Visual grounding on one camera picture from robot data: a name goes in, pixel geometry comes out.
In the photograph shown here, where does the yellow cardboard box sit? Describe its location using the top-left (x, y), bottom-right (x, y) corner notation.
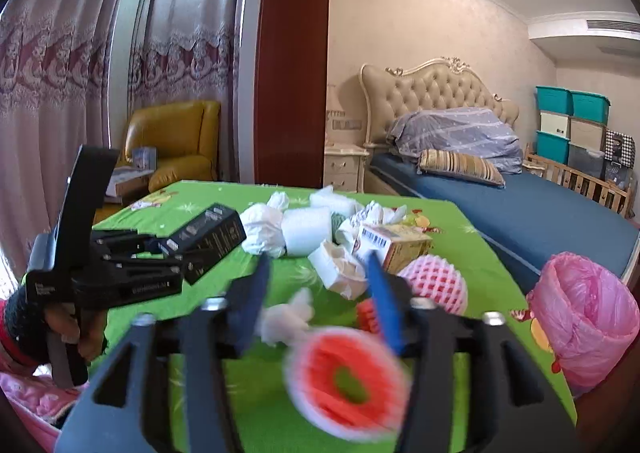
top-left (352, 223), bottom-right (433, 274)

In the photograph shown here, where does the black cardboard box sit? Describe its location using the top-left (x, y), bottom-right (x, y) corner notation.
top-left (159, 203), bottom-right (248, 286)

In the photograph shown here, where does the pink lace curtain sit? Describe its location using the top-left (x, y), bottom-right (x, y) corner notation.
top-left (127, 0), bottom-right (251, 184)
top-left (0, 0), bottom-right (132, 264)

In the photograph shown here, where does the crushed white paper box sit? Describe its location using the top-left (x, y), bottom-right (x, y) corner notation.
top-left (307, 239), bottom-right (369, 301)

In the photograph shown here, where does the white tissue wad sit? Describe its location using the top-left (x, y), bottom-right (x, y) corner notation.
top-left (257, 288), bottom-right (316, 349)

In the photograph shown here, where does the pink blanket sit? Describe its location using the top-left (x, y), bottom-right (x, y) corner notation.
top-left (0, 362), bottom-right (81, 453)

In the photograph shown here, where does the red-brown wooden panel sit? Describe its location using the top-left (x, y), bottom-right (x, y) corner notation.
top-left (252, 0), bottom-right (333, 191)

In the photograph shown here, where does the beige tufted headboard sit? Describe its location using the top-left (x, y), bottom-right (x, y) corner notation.
top-left (360, 57), bottom-right (521, 154)

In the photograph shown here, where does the wooden crib rail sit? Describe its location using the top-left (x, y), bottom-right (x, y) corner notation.
top-left (522, 146), bottom-right (633, 219)

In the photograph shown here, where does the crumpled printed paper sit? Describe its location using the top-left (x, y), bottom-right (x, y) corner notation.
top-left (335, 200), bottom-right (408, 254)

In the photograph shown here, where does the green printed tablecloth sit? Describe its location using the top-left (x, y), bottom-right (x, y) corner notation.
top-left (92, 180), bottom-right (578, 453)

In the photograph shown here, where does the air conditioner vent grille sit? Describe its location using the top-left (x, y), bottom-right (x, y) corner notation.
top-left (585, 19), bottom-right (640, 32)

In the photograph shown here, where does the white storage box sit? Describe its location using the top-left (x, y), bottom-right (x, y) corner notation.
top-left (539, 110), bottom-right (572, 138)

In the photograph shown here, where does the beige storage box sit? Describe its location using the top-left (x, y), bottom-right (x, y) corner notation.
top-left (570, 117), bottom-right (608, 151)

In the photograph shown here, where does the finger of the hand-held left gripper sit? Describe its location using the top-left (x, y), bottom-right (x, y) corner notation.
top-left (92, 228), bottom-right (173, 256)
top-left (107, 254), bottom-right (206, 286)

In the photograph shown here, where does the pink foam net fruit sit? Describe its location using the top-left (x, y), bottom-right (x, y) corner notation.
top-left (397, 254), bottom-right (469, 316)

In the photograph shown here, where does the white printed box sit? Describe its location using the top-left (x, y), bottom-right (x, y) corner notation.
top-left (105, 168), bottom-right (151, 199)

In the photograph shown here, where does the person's left hand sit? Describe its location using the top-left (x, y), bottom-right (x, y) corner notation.
top-left (46, 310), bottom-right (109, 362)

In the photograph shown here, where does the blue bed mattress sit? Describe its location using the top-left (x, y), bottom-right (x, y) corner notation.
top-left (367, 153), bottom-right (640, 294)

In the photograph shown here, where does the yellow leather armchair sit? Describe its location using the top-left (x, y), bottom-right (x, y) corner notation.
top-left (102, 100), bottom-right (221, 206)

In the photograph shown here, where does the cream nightstand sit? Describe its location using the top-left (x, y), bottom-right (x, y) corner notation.
top-left (324, 143), bottom-right (371, 193)

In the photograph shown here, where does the blue-grey duvet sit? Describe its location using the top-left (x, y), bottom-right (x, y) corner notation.
top-left (386, 107), bottom-right (524, 175)

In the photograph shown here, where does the wall switch panel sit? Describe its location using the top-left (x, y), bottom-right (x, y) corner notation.
top-left (326, 108), bottom-right (362, 130)

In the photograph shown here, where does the checkered bag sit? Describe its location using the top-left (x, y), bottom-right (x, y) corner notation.
top-left (605, 129), bottom-right (637, 161)

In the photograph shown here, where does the red foam fruit net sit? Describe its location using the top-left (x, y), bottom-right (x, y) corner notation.
top-left (284, 325), bottom-right (408, 441)

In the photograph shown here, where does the person's left forearm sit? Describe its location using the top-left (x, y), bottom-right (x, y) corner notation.
top-left (0, 292), bottom-right (52, 370)

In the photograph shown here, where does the small red foam net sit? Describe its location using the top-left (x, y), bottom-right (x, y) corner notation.
top-left (356, 298), bottom-right (386, 334)

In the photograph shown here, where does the striped pillow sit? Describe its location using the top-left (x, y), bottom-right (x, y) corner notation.
top-left (417, 149), bottom-right (506, 188)

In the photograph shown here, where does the pink bag lined bin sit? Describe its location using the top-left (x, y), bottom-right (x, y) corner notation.
top-left (526, 253), bottom-right (640, 389)

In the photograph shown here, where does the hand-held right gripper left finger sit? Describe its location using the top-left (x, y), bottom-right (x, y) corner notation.
top-left (52, 253), bottom-right (273, 453)

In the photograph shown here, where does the teal storage box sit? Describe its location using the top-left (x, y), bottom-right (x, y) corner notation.
top-left (570, 90), bottom-right (612, 125)
top-left (536, 130), bottom-right (571, 165)
top-left (536, 86), bottom-right (573, 115)

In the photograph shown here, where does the grey clear storage box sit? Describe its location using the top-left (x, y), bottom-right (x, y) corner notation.
top-left (567, 143), bottom-right (607, 179)

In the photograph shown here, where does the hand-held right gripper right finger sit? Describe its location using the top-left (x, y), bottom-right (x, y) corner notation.
top-left (365, 250), bottom-right (583, 453)

